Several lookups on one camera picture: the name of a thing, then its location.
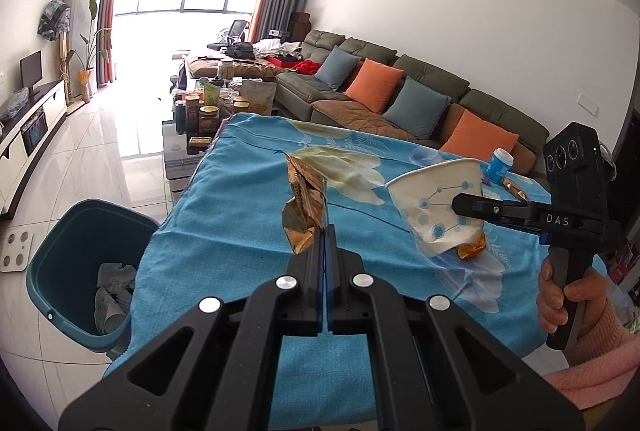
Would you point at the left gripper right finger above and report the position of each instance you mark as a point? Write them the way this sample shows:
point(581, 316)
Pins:
point(433, 367)

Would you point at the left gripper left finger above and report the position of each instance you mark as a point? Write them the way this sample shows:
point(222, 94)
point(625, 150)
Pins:
point(215, 368)

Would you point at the white dotted paper bowl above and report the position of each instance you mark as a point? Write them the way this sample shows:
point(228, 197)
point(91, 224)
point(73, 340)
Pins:
point(424, 201)

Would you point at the gold foil snack wrapper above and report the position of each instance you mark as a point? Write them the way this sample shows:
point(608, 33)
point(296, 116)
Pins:
point(304, 215)

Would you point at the teal trash bin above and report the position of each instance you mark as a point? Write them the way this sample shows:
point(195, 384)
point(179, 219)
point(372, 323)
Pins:
point(61, 277)

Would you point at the person's right hand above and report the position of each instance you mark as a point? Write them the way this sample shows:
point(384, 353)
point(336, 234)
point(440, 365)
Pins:
point(590, 291)

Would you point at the gold snack packet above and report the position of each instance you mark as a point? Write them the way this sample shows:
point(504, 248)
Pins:
point(514, 189)

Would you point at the blue white paper cup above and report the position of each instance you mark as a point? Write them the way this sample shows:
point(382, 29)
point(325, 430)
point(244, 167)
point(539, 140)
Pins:
point(499, 164)

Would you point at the small orange peel piece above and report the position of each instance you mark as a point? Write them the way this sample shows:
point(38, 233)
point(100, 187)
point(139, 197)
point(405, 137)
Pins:
point(471, 250)

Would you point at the orange cushion near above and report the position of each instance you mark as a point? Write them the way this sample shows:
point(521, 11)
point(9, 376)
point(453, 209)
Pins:
point(476, 138)

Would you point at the orange cushion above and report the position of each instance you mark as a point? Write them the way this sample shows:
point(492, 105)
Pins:
point(476, 138)
point(374, 85)

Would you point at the blue floral tablecloth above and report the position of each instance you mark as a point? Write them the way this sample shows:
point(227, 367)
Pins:
point(224, 238)

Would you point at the grey-blue cushion near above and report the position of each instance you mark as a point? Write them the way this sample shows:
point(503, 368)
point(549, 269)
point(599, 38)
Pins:
point(417, 109)

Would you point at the grey-blue cushion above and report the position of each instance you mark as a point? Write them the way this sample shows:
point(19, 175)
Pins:
point(336, 68)
point(417, 109)

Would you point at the white bathroom scale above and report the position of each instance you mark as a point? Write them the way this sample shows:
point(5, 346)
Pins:
point(15, 251)

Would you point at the orange cushion far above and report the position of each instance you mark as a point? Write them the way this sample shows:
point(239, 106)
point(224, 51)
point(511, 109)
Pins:
point(374, 85)

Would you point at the cluttered coffee table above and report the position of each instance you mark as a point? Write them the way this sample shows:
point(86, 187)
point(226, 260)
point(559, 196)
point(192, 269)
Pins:
point(206, 91)

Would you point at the grey-blue cushion far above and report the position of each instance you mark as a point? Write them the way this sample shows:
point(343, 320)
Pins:
point(336, 68)

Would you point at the dark green sectional sofa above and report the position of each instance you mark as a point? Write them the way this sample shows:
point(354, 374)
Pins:
point(305, 98)

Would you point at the white black TV cabinet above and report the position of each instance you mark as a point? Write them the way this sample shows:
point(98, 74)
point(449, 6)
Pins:
point(24, 140)

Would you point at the tall potted plant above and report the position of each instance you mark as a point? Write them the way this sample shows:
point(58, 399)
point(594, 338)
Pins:
point(85, 76)

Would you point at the small black monitor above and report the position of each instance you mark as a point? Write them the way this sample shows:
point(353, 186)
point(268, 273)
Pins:
point(31, 71)

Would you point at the white standing air conditioner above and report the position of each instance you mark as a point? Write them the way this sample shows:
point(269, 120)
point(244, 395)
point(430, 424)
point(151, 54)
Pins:
point(81, 40)

